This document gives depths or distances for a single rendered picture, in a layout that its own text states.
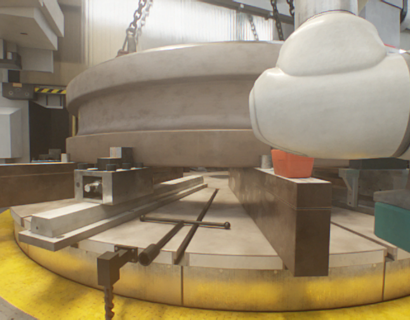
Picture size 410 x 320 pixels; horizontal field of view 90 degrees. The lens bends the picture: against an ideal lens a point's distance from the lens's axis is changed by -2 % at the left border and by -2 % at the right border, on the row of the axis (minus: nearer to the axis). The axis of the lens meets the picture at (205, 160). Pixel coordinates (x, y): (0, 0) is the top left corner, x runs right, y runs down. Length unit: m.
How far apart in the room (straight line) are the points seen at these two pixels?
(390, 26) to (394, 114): 6.17
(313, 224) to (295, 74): 0.70
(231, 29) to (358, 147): 5.33
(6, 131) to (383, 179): 4.71
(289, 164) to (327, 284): 0.67
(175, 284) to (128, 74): 1.54
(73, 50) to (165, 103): 3.21
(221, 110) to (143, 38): 3.44
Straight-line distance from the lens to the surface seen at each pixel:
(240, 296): 1.27
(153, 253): 1.08
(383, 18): 6.36
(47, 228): 1.40
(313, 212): 0.94
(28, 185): 2.55
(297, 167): 1.02
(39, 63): 3.85
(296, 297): 1.33
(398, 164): 0.75
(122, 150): 1.70
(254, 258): 1.14
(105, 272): 1.16
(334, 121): 0.34
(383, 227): 0.45
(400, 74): 0.37
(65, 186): 2.60
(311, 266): 1.02
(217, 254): 1.13
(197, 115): 1.73
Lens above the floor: 0.81
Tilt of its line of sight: 2 degrees down
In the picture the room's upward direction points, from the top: straight up
